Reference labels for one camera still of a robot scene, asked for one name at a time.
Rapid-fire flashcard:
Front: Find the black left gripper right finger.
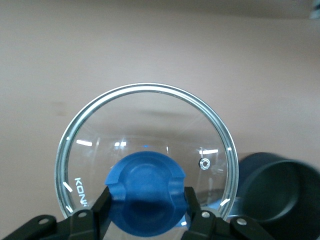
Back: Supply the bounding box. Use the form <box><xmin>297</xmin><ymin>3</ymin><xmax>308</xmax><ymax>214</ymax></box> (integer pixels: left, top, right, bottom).
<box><xmin>182</xmin><ymin>186</ymin><xmax>276</xmax><ymax>240</ymax></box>

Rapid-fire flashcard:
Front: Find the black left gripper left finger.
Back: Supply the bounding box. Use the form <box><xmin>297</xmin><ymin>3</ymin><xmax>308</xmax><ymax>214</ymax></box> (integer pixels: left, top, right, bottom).
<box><xmin>0</xmin><ymin>186</ymin><xmax>112</xmax><ymax>240</ymax></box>

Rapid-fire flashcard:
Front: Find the glass lid with blue knob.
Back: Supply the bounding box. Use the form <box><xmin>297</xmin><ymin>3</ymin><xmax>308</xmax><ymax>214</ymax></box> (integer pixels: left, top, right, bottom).
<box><xmin>54</xmin><ymin>82</ymin><xmax>240</xmax><ymax>238</ymax></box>

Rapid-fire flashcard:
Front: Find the dark pot with blue handle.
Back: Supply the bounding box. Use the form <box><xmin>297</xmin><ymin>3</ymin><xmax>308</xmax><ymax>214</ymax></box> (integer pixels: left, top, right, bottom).
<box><xmin>234</xmin><ymin>151</ymin><xmax>320</xmax><ymax>240</ymax></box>

